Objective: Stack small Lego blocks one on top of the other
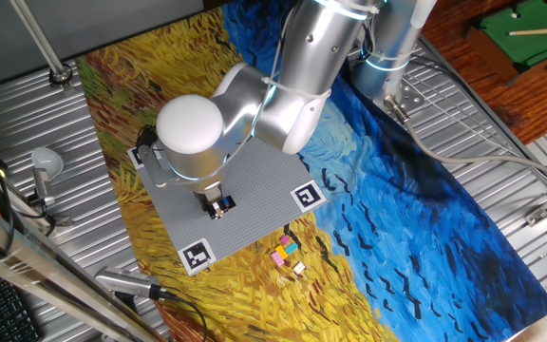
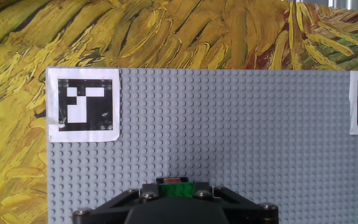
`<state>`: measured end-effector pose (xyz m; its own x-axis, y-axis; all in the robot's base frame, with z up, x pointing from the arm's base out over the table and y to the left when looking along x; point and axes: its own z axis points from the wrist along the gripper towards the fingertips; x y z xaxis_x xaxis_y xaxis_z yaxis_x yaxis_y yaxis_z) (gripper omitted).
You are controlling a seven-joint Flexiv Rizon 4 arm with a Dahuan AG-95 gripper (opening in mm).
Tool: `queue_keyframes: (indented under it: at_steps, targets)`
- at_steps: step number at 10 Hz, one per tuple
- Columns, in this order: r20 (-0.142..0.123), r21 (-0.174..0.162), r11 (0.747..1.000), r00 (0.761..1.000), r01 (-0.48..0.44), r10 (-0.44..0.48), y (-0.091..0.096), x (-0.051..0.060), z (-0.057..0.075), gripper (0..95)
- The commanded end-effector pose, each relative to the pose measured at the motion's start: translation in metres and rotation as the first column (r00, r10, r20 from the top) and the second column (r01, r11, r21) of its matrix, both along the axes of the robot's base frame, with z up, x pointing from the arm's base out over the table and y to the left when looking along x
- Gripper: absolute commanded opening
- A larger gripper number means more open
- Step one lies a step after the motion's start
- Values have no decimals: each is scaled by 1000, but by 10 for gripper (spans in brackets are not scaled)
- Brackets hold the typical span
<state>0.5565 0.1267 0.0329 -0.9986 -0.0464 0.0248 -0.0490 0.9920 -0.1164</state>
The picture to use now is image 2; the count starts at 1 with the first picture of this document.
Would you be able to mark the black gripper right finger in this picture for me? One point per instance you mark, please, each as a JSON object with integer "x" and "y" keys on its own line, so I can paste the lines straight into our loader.
{"x": 247, "y": 209}

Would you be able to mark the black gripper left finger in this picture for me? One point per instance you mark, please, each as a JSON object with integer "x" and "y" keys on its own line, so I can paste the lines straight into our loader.
{"x": 120, "y": 205}

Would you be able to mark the green Lego plate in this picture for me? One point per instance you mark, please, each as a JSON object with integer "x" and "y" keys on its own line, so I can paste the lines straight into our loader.
{"x": 176, "y": 190}

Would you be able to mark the red Lego plate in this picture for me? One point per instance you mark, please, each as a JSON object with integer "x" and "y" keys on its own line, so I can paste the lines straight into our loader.
{"x": 171, "y": 180}

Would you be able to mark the grey Lego baseplate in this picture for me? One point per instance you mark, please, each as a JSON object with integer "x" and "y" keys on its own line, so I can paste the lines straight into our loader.
{"x": 228, "y": 130}

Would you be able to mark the painted wheatfield cloth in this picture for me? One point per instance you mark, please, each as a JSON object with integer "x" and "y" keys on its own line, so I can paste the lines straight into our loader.
{"x": 11, "y": 124}

